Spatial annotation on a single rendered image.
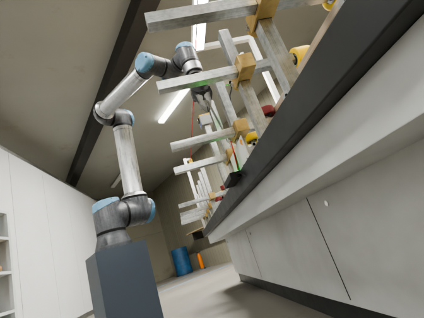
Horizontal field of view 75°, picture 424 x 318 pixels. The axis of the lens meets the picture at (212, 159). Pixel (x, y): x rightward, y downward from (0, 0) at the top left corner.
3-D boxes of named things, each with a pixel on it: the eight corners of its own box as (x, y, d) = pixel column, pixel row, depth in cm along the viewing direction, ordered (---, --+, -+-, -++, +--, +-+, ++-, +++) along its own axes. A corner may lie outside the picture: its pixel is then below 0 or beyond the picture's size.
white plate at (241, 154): (248, 159, 100) (240, 135, 103) (236, 178, 124) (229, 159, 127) (250, 159, 100) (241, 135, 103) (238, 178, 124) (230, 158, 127)
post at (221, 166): (227, 194, 155) (203, 125, 168) (226, 196, 159) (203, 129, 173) (235, 192, 155) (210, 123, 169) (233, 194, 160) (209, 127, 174)
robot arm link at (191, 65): (200, 58, 126) (180, 62, 124) (204, 66, 124) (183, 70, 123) (200, 70, 134) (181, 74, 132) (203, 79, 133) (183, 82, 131)
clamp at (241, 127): (238, 131, 104) (233, 120, 106) (232, 145, 117) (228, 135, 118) (251, 128, 105) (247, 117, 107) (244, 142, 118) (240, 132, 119)
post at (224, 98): (249, 172, 107) (211, 72, 121) (247, 175, 110) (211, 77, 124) (257, 170, 107) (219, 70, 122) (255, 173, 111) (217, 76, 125)
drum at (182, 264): (196, 270, 872) (188, 244, 897) (181, 276, 840) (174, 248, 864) (188, 272, 913) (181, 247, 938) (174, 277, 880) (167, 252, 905)
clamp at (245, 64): (240, 68, 84) (234, 55, 85) (233, 93, 96) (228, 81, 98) (258, 64, 85) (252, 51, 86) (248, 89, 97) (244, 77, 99)
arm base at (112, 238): (100, 252, 131) (96, 231, 134) (91, 257, 145) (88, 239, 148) (137, 241, 142) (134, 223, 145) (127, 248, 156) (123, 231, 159)
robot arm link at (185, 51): (185, 55, 140) (197, 42, 133) (192, 76, 136) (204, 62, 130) (170, 50, 133) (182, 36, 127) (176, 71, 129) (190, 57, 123)
